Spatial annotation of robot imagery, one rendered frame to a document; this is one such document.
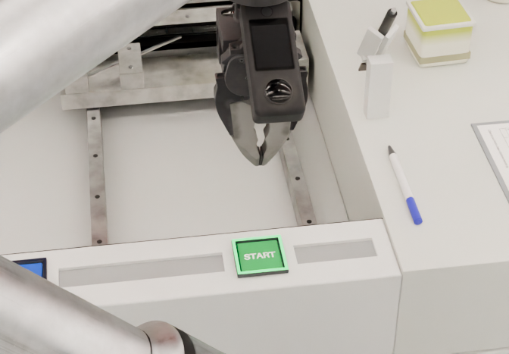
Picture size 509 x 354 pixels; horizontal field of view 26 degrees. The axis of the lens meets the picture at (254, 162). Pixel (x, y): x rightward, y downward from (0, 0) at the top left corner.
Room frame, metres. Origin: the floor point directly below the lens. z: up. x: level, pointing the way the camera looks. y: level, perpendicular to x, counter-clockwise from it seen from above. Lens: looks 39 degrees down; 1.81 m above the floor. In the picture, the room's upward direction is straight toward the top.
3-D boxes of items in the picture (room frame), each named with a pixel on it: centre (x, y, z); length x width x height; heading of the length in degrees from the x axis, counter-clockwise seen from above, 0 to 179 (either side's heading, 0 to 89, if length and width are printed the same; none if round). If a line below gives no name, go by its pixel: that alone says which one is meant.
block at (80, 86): (1.34, 0.26, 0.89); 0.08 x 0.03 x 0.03; 8
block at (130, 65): (1.35, 0.18, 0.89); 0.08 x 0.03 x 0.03; 8
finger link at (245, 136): (0.89, 0.01, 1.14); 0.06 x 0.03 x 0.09; 8
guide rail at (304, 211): (1.19, -0.05, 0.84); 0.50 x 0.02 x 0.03; 8
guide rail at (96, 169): (1.15, 0.21, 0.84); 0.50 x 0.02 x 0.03; 8
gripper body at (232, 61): (0.90, 0.00, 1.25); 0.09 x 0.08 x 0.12; 8
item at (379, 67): (1.15, -0.15, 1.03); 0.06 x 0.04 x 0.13; 8
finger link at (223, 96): (0.87, 0.02, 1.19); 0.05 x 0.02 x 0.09; 98
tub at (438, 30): (1.28, -0.25, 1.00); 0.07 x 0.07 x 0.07; 12
